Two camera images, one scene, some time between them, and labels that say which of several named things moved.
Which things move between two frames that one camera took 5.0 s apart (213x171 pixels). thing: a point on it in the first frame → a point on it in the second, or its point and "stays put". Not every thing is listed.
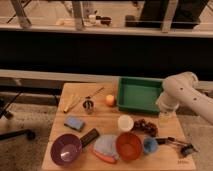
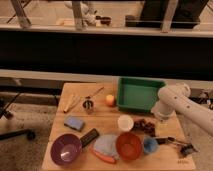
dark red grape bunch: x=148 y=127 stays put
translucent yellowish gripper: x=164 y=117 → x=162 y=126
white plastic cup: x=125 y=122 stays put
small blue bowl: x=150 y=145 stays put
